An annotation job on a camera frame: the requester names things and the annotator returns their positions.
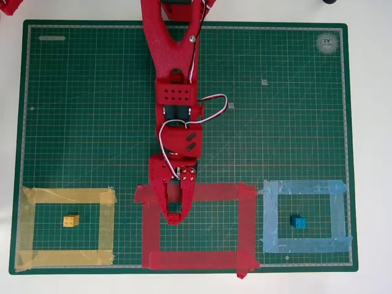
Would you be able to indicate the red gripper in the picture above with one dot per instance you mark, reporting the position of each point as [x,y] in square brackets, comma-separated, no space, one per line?
[160,172]

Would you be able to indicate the red robot arm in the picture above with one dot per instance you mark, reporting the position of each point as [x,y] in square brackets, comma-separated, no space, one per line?
[162,55]

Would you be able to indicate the idle red robot arm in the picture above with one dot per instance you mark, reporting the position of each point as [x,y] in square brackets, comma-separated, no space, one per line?
[10,6]

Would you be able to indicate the red tape square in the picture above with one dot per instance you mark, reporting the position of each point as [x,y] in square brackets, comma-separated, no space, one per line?
[150,229]

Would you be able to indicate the blue tape square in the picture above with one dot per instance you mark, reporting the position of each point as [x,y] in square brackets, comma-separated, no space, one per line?
[269,214]

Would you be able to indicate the yellow tape square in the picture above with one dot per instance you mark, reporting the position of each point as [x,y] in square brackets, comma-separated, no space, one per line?
[67,195]

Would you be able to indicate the yellow toy brick cube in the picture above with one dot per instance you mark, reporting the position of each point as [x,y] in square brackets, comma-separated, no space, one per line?
[70,221]

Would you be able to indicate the blue toy brick cube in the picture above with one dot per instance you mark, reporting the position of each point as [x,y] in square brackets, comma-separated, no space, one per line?
[298,222]

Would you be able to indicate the green cutting mat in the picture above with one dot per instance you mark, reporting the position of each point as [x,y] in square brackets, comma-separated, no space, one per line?
[92,122]

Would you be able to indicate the small black round object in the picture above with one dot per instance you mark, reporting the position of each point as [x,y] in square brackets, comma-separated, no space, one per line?
[329,1]

